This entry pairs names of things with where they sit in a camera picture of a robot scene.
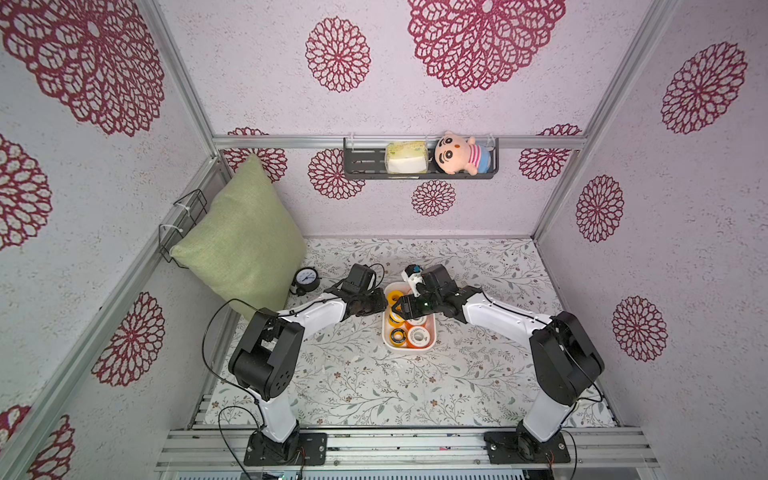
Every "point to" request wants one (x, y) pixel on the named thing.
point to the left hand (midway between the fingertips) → (387, 303)
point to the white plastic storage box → (430, 325)
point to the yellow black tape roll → (397, 337)
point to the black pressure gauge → (306, 279)
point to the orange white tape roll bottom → (418, 336)
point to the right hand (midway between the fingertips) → (396, 303)
